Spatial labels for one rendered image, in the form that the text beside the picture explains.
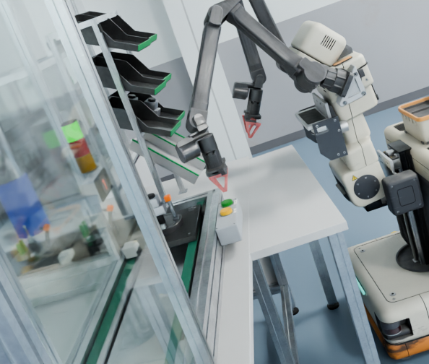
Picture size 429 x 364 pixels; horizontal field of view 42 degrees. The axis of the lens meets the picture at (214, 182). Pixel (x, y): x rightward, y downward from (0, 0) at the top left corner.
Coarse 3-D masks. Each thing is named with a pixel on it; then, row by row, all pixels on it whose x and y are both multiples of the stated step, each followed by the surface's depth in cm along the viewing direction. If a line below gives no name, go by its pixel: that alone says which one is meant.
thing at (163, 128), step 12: (120, 108) 219; (132, 108) 217; (144, 108) 216; (120, 120) 206; (144, 120) 217; (156, 120) 217; (168, 120) 216; (180, 120) 215; (144, 132) 206; (156, 132) 205; (168, 132) 204
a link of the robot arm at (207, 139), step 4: (208, 132) 181; (196, 136) 180; (200, 136) 180; (204, 136) 179; (208, 136) 179; (212, 136) 180; (196, 140) 179; (200, 140) 179; (204, 140) 179; (208, 140) 179; (212, 140) 180; (200, 144) 180; (204, 144) 180; (208, 144) 180; (212, 144) 180; (216, 144) 182; (200, 148) 181; (204, 148) 180; (208, 148) 180; (212, 148) 180; (216, 148) 181; (204, 152) 181; (212, 152) 182
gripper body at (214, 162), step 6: (216, 150) 181; (204, 156) 182; (210, 156) 181; (216, 156) 181; (210, 162) 182; (216, 162) 182; (222, 162) 184; (210, 168) 183; (216, 168) 181; (222, 168) 180; (210, 174) 181
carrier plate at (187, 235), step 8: (200, 208) 193; (184, 216) 190; (192, 216) 188; (200, 216) 189; (184, 224) 184; (192, 224) 181; (176, 232) 180; (184, 232) 178; (192, 232) 176; (168, 240) 175; (176, 240) 174; (184, 240) 174; (192, 240) 174
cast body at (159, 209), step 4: (148, 196) 181; (152, 196) 181; (156, 196) 182; (152, 200) 180; (156, 200) 180; (152, 204) 181; (156, 204) 181; (160, 204) 182; (164, 204) 183; (156, 208) 181; (160, 208) 181; (164, 208) 182; (156, 212) 182; (160, 212) 182; (164, 212) 182; (156, 216) 182
